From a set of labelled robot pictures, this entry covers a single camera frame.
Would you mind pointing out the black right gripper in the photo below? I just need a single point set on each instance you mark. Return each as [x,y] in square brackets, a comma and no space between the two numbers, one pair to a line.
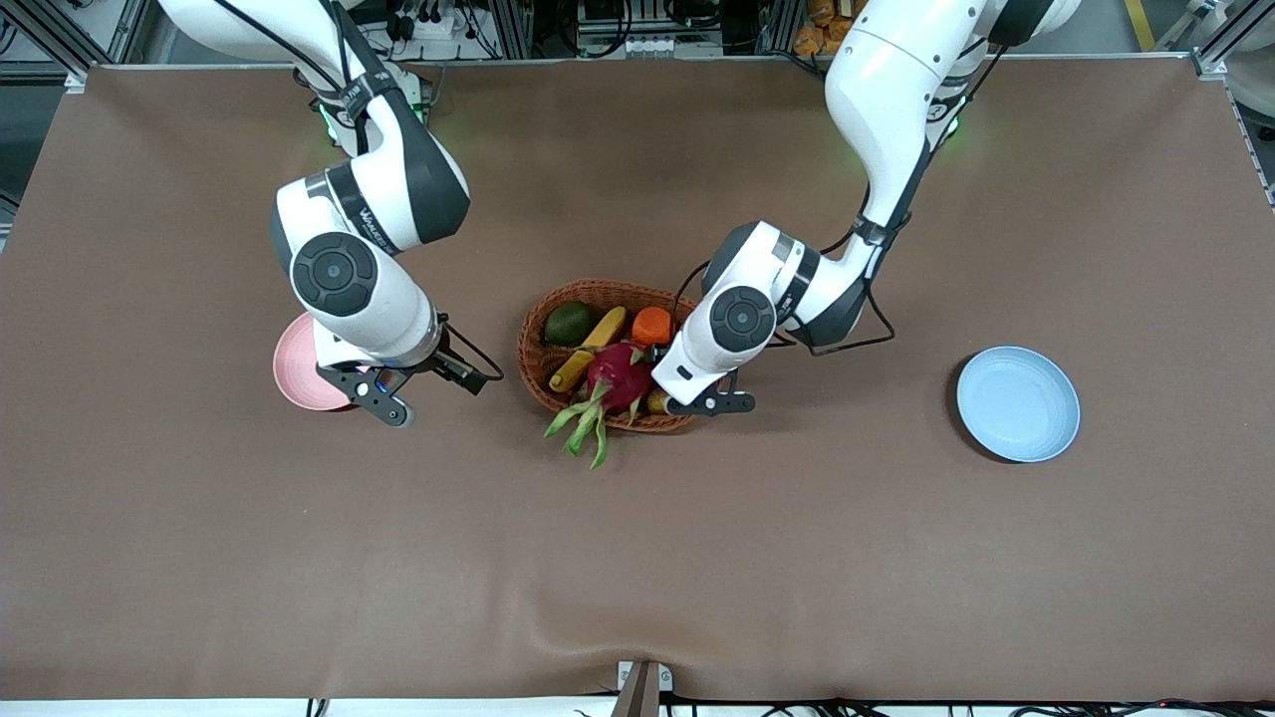
[445,360]

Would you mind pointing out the yellow banana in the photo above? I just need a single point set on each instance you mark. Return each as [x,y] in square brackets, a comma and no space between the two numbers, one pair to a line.
[603,331]

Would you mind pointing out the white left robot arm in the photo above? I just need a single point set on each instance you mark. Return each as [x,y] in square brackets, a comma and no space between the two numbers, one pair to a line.
[896,100]

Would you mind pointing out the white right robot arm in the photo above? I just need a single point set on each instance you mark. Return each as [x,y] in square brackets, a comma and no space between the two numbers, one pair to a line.
[339,274]

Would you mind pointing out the brown kiwi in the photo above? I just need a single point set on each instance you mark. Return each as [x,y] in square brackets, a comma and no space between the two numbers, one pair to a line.
[657,403]

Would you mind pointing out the pink dragon fruit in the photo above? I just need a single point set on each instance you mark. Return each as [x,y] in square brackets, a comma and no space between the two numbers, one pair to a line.
[618,373]

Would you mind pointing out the orange fruit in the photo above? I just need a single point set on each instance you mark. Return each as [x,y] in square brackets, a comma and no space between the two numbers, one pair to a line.
[651,326]

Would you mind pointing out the brown wicker basket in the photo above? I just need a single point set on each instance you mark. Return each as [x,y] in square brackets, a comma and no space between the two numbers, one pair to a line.
[608,294]

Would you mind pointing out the green avocado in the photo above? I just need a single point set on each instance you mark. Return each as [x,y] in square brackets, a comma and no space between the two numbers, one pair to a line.
[569,324]

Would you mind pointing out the brown table cloth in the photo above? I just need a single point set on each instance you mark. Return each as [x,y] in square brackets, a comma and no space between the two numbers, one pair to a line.
[637,558]

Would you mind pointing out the pink plate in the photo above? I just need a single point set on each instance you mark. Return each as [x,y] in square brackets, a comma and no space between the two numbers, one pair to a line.
[294,363]

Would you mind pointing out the light blue plate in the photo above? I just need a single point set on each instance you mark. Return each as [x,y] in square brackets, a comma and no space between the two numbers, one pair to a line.
[1018,403]

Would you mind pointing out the white power strip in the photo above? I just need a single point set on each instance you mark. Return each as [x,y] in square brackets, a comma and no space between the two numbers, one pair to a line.
[428,22]

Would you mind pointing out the orange snack bags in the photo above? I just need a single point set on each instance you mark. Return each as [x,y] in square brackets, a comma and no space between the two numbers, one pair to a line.
[817,25]

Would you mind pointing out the grey metal bracket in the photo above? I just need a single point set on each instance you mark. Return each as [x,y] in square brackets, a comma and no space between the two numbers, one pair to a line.
[642,687]

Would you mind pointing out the aluminium frame post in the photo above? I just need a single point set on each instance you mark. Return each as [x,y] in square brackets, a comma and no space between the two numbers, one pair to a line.
[120,30]
[1220,50]

